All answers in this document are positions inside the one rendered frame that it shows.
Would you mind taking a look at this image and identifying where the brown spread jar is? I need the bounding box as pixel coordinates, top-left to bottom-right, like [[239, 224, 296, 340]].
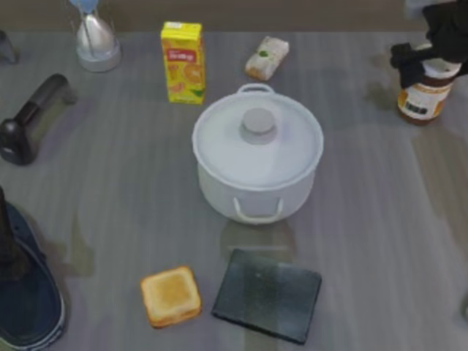
[[396, 43, 463, 127]]

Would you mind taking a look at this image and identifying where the wrapped bread roll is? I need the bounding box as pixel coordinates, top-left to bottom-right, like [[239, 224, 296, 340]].
[[244, 35, 291, 82]]

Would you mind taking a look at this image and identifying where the white pot lid grey knob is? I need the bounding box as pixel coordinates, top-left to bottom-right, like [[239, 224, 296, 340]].
[[192, 95, 325, 192]]

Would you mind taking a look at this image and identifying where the white kitchen pot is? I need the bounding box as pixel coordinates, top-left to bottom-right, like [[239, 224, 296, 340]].
[[196, 83, 317, 225]]

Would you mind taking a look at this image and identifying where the yellow orange juice carton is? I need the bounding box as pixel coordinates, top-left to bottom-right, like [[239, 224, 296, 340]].
[[160, 21, 207, 106]]

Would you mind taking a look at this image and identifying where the black slate board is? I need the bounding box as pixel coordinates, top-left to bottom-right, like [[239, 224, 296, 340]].
[[211, 248, 323, 345]]

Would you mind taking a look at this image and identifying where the silver hourglass blue top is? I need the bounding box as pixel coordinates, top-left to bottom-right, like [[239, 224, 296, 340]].
[[69, 0, 122, 73]]

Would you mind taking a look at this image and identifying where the toasted sandwich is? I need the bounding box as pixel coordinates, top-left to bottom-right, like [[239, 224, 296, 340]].
[[140, 265, 203, 330]]

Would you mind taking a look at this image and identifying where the black handheld barcode scanner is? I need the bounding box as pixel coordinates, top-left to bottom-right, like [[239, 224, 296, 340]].
[[0, 73, 77, 166]]

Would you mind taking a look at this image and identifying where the dark blue sneaker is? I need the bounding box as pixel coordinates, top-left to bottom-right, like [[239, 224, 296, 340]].
[[0, 202, 67, 349]]

